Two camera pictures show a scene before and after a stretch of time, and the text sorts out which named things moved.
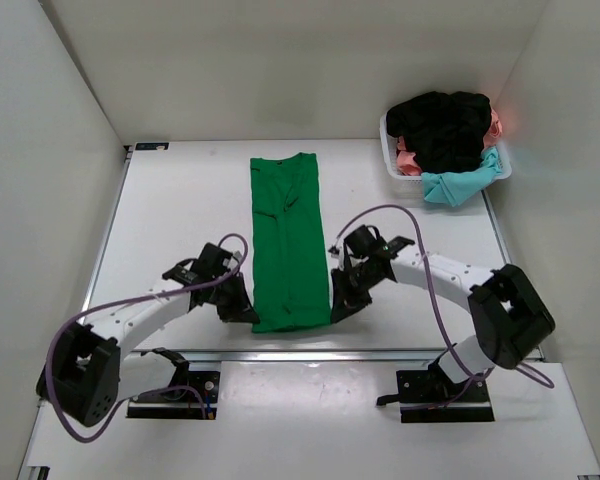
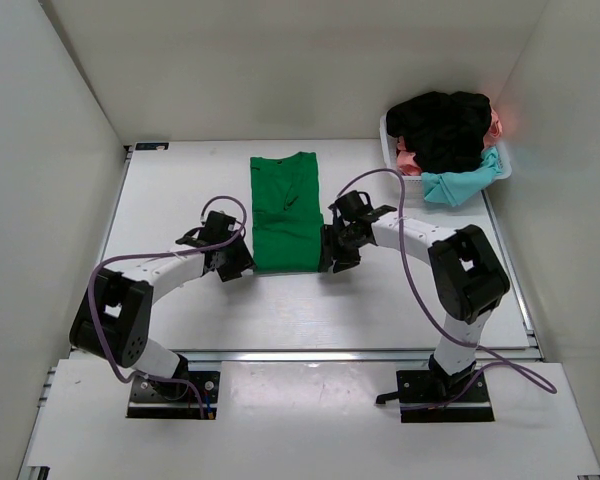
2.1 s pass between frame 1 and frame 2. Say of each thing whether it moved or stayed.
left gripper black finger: moved
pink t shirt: stayed
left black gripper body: moved
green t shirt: moved
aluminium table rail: stayed
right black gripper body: moved
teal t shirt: stayed
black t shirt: stayed
